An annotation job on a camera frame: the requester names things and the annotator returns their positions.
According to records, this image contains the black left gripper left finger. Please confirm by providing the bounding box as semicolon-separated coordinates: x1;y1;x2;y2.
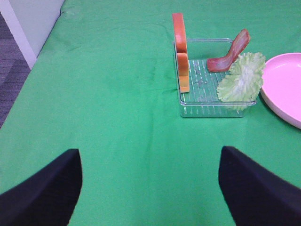
0;149;82;226

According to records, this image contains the clear left plastic container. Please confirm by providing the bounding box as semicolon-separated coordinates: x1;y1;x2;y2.
174;38;256;118

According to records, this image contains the pink round plate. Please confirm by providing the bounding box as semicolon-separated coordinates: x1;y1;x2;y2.
261;52;301;129

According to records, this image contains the green tablecloth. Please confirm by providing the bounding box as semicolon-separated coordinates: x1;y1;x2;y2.
0;0;301;226

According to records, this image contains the green lettuce leaf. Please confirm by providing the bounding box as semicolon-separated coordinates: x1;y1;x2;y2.
216;52;266;111

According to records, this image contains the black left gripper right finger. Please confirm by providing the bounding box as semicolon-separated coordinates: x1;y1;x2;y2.
219;146;301;226

